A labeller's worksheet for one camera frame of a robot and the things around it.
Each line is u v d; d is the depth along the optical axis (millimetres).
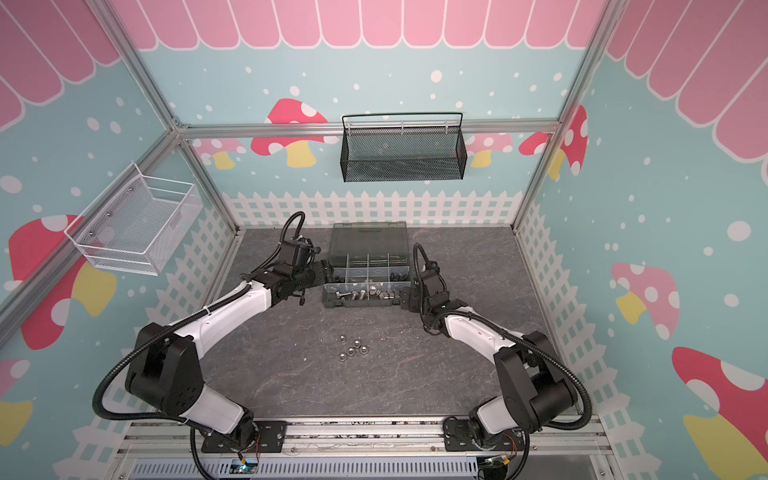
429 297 685
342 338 909
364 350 874
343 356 871
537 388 435
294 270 680
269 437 747
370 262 1033
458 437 741
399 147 992
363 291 993
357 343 895
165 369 440
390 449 740
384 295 995
